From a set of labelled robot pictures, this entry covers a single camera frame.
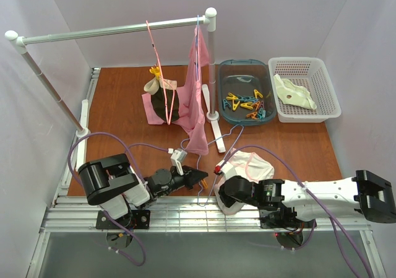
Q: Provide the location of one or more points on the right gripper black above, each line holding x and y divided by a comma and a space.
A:
223, 190

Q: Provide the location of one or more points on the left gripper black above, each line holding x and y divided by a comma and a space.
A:
186, 176

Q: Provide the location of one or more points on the orange clothespin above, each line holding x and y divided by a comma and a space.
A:
256, 105
204, 184
252, 115

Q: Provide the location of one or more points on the white pink-trimmed underwear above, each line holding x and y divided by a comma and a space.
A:
251, 167

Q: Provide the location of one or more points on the pink garment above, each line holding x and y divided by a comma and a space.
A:
193, 118

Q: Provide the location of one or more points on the blue wire hanger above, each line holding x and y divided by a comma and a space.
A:
211, 155

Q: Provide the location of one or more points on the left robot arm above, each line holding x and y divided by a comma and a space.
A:
111, 183

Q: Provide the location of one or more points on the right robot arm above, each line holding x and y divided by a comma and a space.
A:
365, 193

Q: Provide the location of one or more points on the dark green beige underwear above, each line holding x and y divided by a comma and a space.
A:
153, 85

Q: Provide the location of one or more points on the cream underwear in basket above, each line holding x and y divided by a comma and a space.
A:
291, 94

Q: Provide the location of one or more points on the yellow clothespin on hanger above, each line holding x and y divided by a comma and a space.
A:
156, 71

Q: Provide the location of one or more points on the blue hanger with pink garment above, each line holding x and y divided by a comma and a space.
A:
197, 59

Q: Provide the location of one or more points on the clothes rack with white feet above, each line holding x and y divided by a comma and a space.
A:
209, 91

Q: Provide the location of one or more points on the teal clothespin right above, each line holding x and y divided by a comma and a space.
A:
261, 113

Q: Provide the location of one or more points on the teal clothespin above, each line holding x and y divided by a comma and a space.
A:
226, 104
261, 113

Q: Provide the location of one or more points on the yellow clothespin centre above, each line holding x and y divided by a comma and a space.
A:
247, 105

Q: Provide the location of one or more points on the light blue clothespin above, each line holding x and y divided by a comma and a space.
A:
246, 99

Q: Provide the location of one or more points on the teal transparent plastic bin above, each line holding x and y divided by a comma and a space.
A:
241, 77

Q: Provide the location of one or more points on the white plastic basket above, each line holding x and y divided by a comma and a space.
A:
312, 74

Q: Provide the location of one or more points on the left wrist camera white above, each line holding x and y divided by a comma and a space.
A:
177, 157

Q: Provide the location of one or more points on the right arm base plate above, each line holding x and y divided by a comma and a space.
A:
278, 220

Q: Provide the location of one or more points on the pink wire hanger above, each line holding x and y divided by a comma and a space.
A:
161, 70

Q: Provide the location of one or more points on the aluminium rail frame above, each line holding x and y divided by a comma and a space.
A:
181, 231

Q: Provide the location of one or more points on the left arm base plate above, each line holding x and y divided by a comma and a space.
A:
136, 219

